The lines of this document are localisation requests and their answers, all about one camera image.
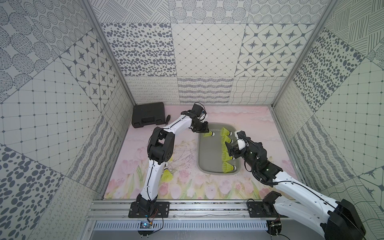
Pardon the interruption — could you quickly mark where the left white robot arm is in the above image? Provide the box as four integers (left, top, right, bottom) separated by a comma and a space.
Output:
135, 102, 210, 218

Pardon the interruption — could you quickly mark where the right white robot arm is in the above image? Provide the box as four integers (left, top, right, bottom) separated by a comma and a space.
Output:
224, 131, 366, 240

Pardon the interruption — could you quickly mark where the black plastic tool case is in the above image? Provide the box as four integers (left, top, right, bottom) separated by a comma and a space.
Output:
132, 102, 166, 128

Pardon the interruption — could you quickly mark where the black handled screwdriver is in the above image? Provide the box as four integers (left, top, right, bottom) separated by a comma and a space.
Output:
165, 115, 171, 125

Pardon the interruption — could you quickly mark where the grey plastic storage box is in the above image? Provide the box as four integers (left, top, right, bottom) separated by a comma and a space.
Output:
198, 123, 241, 175

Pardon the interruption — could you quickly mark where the yellow shuttlecock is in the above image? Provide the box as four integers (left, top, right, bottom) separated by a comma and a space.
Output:
221, 136, 233, 144
161, 168, 173, 183
220, 127, 233, 137
222, 151, 234, 162
222, 162, 237, 174
203, 131, 215, 138

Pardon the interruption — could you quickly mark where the small green circuit board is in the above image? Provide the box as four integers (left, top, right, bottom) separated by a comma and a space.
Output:
139, 221, 153, 230

